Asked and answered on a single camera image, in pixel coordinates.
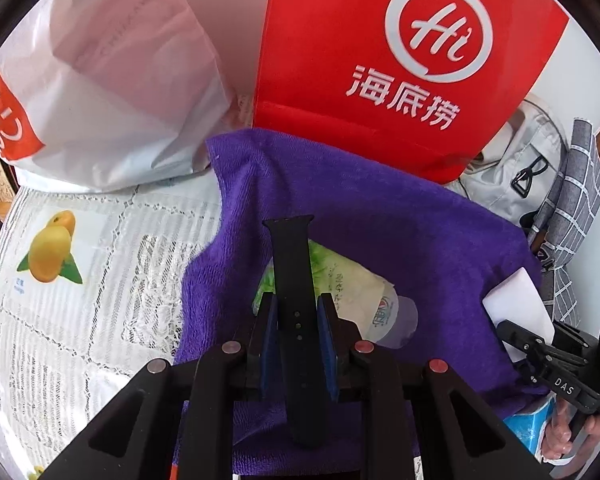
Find white packet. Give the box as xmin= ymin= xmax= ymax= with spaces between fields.
xmin=481 ymin=269 xmax=556 ymax=361

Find grey checked cloth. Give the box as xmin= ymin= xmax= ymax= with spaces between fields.
xmin=525 ymin=119 xmax=600 ymax=318

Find white plastic shopping bag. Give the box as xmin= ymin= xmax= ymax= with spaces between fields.
xmin=0 ymin=0 xmax=241 ymax=193

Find person's right hand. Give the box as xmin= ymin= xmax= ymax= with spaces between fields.
xmin=542 ymin=395 xmax=600 ymax=466

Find red paper bag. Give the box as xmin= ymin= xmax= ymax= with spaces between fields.
xmin=251 ymin=0 xmax=570 ymax=183

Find long black watch strap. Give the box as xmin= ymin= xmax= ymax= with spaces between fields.
xmin=262 ymin=215 xmax=327 ymax=450

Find green edged clear packet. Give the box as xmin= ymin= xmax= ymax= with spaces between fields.
xmin=252 ymin=240 xmax=420 ymax=350

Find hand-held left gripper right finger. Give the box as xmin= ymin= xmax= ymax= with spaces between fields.
xmin=316 ymin=294 xmax=553 ymax=480

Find purple towel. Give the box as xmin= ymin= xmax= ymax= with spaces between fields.
xmin=172 ymin=129 xmax=543 ymax=480

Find grey backpack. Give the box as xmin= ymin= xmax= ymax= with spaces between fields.
xmin=445 ymin=102 xmax=573 ymax=228

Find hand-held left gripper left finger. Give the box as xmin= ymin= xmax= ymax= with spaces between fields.
xmin=40 ymin=292 xmax=281 ymax=480

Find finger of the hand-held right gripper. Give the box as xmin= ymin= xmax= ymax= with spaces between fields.
xmin=552 ymin=321 xmax=600 ymax=362
xmin=495 ymin=320 xmax=557 ymax=362

